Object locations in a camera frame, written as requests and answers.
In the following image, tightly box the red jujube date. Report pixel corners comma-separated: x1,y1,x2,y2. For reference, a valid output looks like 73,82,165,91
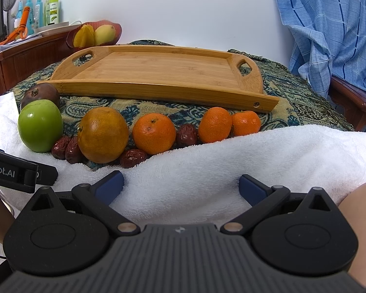
51,136,71,160
120,149,148,169
176,124,198,147
65,136,82,164

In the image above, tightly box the green apple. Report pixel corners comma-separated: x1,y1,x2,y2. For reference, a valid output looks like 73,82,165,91
18,99,63,153

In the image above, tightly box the large yellow-orange orange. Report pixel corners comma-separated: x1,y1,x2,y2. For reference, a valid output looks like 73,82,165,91
77,107,129,164

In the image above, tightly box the small orange mandarin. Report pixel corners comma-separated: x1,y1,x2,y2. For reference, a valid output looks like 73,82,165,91
232,110,261,136

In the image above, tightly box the medium orange tangerine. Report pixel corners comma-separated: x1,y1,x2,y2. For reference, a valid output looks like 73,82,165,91
132,113,176,155

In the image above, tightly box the dark purple round fruit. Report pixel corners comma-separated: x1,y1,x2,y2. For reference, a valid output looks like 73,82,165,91
20,83,60,110

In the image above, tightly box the white towel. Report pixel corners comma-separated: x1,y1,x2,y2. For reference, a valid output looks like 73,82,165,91
0,91,366,266

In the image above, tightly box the paisley patterned blanket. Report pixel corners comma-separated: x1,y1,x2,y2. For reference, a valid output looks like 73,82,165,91
59,54,354,137

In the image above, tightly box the wooden sideboard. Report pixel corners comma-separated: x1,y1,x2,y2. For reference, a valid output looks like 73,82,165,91
0,25,77,95

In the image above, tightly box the bamboo serving tray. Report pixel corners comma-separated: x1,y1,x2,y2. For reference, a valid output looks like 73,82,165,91
49,45,279,113

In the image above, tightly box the dark wooden chair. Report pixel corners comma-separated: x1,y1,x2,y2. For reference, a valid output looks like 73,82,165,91
329,76,366,132

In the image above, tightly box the teal bottle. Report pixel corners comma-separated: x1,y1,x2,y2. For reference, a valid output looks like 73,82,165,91
35,0,44,29
26,0,34,36

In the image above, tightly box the red fruit bowl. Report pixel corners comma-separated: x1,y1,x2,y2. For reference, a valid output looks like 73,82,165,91
66,20,122,51

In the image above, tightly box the yellow starfruit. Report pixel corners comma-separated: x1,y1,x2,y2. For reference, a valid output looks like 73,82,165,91
73,24,95,48

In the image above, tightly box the yellow mango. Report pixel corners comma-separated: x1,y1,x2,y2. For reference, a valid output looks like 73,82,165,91
94,24,115,46

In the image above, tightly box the green spray bottle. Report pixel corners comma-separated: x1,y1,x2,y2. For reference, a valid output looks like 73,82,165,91
49,0,59,24

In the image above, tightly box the blue plaid cloth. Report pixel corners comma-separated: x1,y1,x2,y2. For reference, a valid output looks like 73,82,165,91
276,0,366,97

